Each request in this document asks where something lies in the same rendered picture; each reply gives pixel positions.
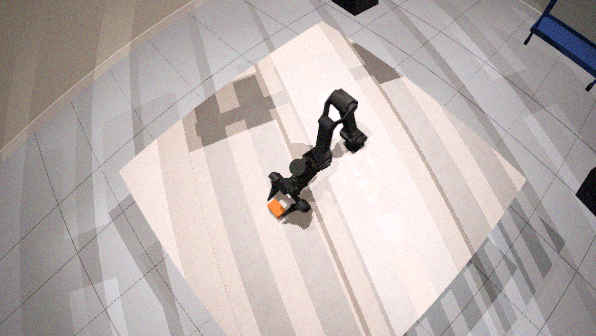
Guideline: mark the orange block with dark square face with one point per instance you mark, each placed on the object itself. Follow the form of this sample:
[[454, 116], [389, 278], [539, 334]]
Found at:
[[276, 208]]

